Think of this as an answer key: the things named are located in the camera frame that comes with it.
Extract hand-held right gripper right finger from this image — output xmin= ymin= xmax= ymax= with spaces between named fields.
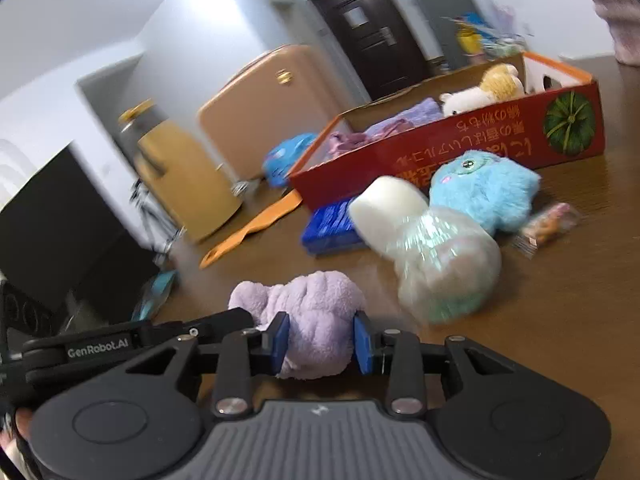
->
xmin=353 ymin=312 xmax=507 ymax=417

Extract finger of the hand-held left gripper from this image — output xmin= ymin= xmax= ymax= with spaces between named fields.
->
xmin=142 ymin=308 xmax=256 ymax=349

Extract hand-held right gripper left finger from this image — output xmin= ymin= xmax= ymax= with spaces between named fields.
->
xmin=125 ymin=312 xmax=291 ymax=419

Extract lavender fluffy cloth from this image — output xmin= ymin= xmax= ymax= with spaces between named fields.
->
xmin=228 ymin=270 xmax=367 ymax=379

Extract iridescent white soft toy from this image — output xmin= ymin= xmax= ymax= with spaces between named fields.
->
xmin=348 ymin=176 xmax=502 ymax=324

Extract blue plush toy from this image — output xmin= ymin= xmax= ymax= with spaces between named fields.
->
xmin=429 ymin=151 xmax=542 ymax=234

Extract red cardboard box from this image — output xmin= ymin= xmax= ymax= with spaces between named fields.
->
xmin=289 ymin=51 xmax=607 ymax=212

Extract purple towel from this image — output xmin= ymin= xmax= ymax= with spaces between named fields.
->
xmin=364 ymin=98 xmax=444 ymax=137

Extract yellow and white plush toy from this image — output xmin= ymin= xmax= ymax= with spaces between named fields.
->
xmin=439 ymin=62 xmax=527 ymax=117

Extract pink soft pads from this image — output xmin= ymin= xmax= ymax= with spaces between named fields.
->
xmin=326 ymin=129 xmax=369 ymax=155

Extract blue flat packet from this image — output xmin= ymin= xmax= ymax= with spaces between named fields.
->
xmin=131 ymin=269 xmax=179 ymax=319

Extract blue ribbed packet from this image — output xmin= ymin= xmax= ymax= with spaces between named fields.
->
xmin=301 ymin=199 xmax=367 ymax=257

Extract black paper bag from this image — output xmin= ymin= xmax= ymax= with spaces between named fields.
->
xmin=0 ymin=144 xmax=162 ymax=312

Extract yellow thermos jug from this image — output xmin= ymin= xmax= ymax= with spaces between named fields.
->
xmin=119 ymin=100 xmax=244 ymax=244

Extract blue wet wipes pack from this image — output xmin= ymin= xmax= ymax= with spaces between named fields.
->
xmin=264 ymin=132 xmax=319 ymax=187

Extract small clear snack packet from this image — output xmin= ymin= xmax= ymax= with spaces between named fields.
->
xmin=514 ymin=202 xmax=584 ymax=257

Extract peach ribbed suitcase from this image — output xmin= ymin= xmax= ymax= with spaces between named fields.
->
xmin=197 ymin=44 xmax=374 ymax=182

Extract dark brown door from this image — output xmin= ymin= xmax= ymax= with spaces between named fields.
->
xmin=309 ymin=0 xmax=432 ymax=102

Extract yellow cup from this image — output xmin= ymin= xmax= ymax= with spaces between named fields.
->
xmin=456 ymin=25 xmax=484 ymax=57

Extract orange strap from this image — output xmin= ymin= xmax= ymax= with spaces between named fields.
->
xmin=199 ymin=192 xmax=304 ymax=269

